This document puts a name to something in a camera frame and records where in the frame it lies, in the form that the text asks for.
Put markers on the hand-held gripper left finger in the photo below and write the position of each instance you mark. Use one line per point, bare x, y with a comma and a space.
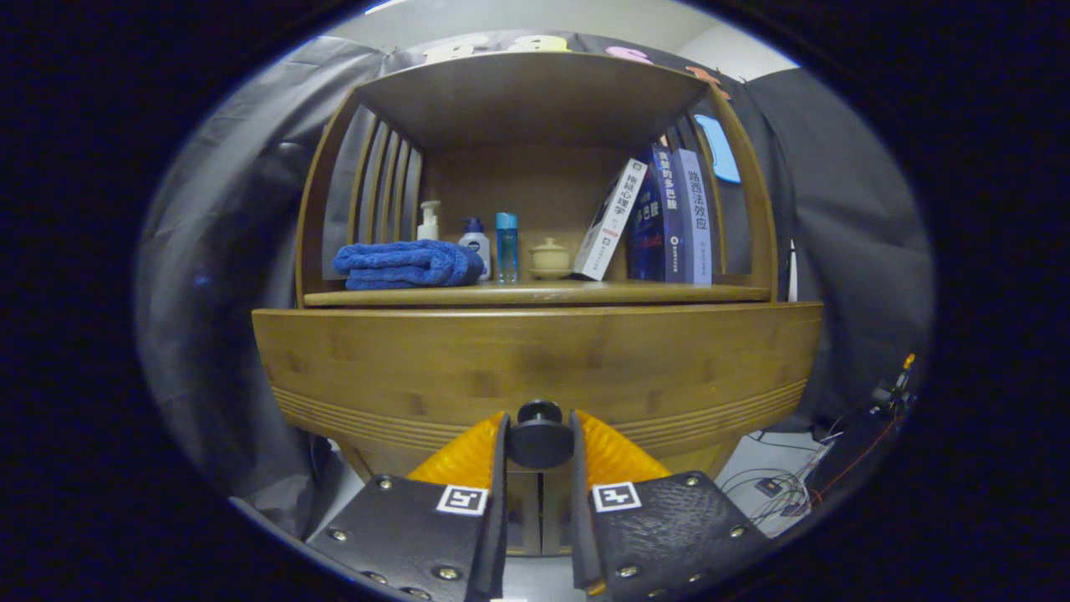
435, 543

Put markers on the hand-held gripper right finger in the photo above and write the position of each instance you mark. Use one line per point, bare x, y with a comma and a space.
660, 543

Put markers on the wooden cabinet door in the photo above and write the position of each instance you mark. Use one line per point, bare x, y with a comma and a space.
558, 518
522, 518

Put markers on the wooden countertop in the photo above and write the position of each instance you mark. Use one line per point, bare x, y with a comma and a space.
585, 293

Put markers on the wooden cabinet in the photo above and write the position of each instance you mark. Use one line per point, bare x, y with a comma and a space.
518, 100

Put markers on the small black adapter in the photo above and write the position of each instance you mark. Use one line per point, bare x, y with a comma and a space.
767, 486

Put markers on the black device with orange clip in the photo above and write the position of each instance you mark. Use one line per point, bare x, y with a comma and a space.
894, 389

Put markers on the blue folded towel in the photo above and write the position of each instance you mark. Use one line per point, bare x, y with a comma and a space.
410, 263

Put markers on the white bottle with blue cap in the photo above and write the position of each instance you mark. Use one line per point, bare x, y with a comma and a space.
476, 247

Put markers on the clear blue bottle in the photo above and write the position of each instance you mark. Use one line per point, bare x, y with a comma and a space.
506, 247

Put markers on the cream lidded teacup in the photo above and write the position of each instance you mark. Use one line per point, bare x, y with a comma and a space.
550, 255

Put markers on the white pump bottle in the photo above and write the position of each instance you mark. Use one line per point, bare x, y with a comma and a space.
429, 224

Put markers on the white book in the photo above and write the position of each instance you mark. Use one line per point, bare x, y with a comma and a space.
608, 221

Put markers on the dark blue book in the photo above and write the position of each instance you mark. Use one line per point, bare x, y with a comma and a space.
660, 217

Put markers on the pale blue book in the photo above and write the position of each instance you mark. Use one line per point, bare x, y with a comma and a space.
695, 217

